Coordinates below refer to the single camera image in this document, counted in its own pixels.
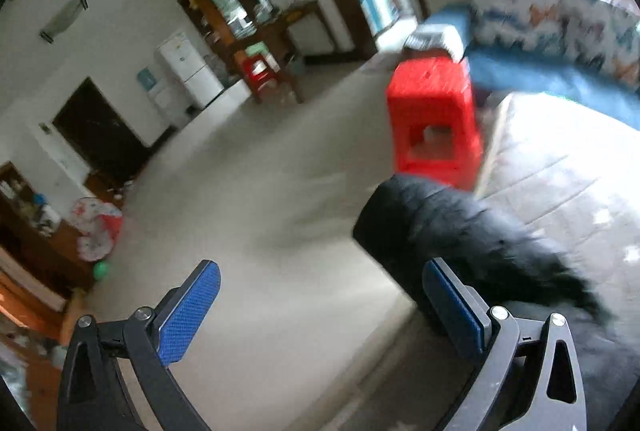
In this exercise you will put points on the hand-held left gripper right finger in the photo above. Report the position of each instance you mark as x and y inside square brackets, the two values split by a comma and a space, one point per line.
[455, 311]

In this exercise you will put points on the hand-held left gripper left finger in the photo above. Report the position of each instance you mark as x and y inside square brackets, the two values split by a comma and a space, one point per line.
[192, 306]

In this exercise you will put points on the black puffer jacket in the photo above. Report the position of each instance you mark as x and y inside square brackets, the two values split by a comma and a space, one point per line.
[450, 231]

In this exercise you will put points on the green ball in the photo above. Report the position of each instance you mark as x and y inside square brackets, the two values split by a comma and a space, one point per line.
[102, 270]

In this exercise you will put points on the floral covered fan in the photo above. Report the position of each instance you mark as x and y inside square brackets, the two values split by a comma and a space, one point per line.
[95, 226]

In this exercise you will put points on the low wooden cabinet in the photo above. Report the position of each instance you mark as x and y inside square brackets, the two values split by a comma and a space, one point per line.
[35, 241]

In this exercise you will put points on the large red plastic stool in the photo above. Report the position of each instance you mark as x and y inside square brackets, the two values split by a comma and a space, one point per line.
[432, 111]

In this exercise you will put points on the white water dispenser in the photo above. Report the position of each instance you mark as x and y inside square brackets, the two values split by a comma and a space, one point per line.
[157, 93]

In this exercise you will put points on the white refrigerator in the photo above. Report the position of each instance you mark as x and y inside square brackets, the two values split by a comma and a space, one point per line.
[192, 66]

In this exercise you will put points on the small red plastic stool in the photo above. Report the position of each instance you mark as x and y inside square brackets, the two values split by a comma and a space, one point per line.
[257, 71]

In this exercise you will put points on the blue sofa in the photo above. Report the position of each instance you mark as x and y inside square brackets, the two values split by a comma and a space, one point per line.
[525, 76]

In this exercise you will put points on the grey folded cloth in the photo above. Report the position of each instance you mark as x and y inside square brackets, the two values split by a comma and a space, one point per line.
[432, 38]

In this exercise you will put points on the butterfly print cushion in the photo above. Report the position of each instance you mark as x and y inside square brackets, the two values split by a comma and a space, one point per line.
[600, 31]
[505, 16]

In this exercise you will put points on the dark wooden table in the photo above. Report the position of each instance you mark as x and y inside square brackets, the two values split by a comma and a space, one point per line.
[295, 11]

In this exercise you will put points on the wall lamp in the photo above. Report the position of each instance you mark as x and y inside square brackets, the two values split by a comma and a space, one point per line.
[65, 18]

